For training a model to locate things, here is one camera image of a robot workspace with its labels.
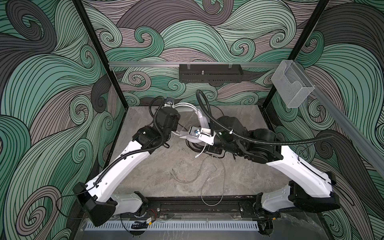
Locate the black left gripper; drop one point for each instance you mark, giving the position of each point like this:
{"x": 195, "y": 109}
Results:
{"x": 175, "y": 123}

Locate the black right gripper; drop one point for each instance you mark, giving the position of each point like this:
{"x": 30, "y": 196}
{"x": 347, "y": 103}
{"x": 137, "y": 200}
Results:
{"x": 216, "y": 145}

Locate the white headphones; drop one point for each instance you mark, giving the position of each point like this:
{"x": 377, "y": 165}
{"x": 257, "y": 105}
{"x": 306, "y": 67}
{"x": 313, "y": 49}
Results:
{"x": 199, "y": 120}

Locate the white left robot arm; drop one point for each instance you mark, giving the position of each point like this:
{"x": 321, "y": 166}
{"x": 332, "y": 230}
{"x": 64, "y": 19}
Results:
{"x": 97, "y": 197}

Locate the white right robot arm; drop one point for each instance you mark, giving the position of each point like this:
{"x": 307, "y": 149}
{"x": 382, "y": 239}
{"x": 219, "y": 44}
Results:
{"x": 309, "y": 189}

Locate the black gaming headphones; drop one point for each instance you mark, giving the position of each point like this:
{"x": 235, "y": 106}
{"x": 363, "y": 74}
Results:
{"x": 198, "y": 147}

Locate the black corrugated left conduit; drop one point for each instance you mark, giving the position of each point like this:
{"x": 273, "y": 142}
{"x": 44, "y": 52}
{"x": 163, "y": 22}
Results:
{"x": 149, "y": 137}

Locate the black corrugated conduit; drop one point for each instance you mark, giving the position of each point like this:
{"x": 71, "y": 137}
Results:
{"x": 205, "y": 106}
{"x": 149, "y": 137}

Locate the black corrugated right conduit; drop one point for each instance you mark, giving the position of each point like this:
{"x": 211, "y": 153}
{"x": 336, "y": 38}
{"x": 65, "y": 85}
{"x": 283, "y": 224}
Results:
{"x": 205, "y": 106}

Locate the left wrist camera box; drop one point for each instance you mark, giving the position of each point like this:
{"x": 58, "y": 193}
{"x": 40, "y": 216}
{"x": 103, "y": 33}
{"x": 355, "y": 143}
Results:
{"x": 169, "y": 102}

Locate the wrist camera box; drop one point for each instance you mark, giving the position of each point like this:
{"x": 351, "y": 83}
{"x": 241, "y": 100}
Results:
{"x": 169, "y": 102}
{"x": 201, "y": 135}

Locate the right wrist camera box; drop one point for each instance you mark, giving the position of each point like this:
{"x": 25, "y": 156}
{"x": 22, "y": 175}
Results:
{"x": 201, "y": 135}

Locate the black perforated wall tray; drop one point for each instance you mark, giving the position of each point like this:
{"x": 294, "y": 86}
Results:
{"x": 211, "y": 74}

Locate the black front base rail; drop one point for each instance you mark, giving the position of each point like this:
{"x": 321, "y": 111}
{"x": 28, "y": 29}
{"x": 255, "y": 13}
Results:
{"x": 248, "y": 206}

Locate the aluminium back rail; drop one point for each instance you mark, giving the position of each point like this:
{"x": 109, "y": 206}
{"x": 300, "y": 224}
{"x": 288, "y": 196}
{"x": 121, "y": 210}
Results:
{"x": 152, "y": 64}

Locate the aluminium rail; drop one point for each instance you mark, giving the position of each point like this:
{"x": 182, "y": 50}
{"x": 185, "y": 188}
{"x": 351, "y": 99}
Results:
{"x": 350, "y": 102}
{"x": 152, "y": 64}

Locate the clear plastic wall bin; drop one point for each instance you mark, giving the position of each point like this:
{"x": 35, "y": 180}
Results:
{"x": 292, "y": 83}

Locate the white slotted cable duct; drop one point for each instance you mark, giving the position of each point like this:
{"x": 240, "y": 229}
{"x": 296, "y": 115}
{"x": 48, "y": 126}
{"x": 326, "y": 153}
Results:
{"x": 179, "y": 225}

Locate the aluminium right rail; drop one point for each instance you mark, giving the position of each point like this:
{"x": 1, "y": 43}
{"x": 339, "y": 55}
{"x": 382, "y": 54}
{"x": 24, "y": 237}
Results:
{"x": 350, "y": 102}

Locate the black left rear frame post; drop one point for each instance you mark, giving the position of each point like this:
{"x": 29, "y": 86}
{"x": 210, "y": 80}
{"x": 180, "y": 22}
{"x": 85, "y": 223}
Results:
{"x": 100, "y": 52}

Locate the black frame post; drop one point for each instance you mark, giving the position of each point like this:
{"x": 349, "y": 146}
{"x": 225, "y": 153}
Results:
{"x": 312, "y": 21}
{"x": 100, "y": 52}

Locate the black right rear frame post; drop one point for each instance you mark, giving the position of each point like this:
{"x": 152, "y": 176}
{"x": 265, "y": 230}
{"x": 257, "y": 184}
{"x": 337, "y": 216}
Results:
{"x": 312, "y": 21}

